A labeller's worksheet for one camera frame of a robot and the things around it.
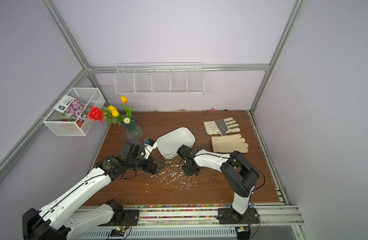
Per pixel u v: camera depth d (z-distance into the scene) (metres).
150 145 0.68
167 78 0.99
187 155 0.72
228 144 1.00
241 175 0.47
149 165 0.65
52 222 0.39
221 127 1.11
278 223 0.74
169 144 1.00
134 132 0.99
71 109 0.73
